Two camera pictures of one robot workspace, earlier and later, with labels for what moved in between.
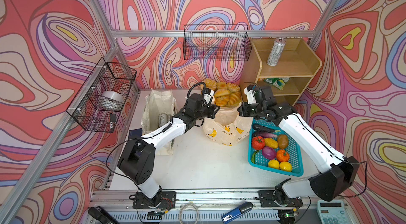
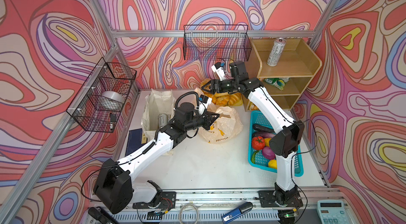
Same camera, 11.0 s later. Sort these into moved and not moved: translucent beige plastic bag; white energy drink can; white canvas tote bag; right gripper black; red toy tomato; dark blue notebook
Moved: translucent beige plastic bag; right gripper black
Not moved: white energy drink can; dark blue notebook; red toy tomato; white canvas tote bag
